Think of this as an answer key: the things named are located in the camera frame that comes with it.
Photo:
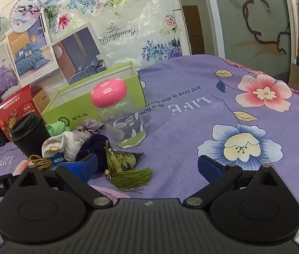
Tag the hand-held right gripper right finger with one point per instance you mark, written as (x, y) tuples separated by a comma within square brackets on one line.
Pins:
[(209, 168)]

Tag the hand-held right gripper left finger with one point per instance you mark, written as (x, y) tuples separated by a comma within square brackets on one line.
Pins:
[(84, 168)]

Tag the dark purple knit cloth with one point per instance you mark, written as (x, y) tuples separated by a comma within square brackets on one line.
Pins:
[(96, 143)]

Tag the pale pink knit cloth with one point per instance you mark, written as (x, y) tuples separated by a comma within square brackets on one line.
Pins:
[(104, 190)]

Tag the white sock yellow print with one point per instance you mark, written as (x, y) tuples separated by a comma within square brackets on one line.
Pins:
[(52, 145)]

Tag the green tassel sachet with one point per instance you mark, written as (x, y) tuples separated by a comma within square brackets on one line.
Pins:
[(123, 161)]

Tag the yellow black striped sock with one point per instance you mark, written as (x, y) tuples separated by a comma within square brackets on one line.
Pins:
[(39, 161)]

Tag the green cloth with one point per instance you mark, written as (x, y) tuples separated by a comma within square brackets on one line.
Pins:
[(56, 129)]

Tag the green cardboard box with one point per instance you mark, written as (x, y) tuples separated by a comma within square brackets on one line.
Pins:
[(67, 111)]

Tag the purple floral bed sheet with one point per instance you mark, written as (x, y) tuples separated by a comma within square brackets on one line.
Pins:
[(181, 137)]

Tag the grey satin cloth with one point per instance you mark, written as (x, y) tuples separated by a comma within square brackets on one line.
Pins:
[(91, 125)]

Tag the black lidded cup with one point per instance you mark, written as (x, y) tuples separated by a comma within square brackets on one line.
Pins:
[(30, 137)]

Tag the small brown cardboard box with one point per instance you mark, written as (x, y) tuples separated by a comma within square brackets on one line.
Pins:
[(42, 99)]

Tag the glass jar pink mushroom lid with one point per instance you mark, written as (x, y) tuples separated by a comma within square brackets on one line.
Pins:
[(107, 90)]

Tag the red snack box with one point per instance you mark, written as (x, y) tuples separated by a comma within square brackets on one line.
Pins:
[(14, 108)]

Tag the grey-blue bedding poster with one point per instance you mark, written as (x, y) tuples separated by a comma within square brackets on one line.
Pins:
[(78, 55)]

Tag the blue bedding poster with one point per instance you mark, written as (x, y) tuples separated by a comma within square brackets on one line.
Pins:
[(30, 53)]

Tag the stacked brown cardboard boxes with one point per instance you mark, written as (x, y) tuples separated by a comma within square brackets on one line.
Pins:
[(193, 29)]

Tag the floral plastic bedding package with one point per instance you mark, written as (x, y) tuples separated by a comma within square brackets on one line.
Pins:
[(128, 13)]

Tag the white paper fan dark print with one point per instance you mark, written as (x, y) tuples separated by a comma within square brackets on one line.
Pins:
[(23, 14)]

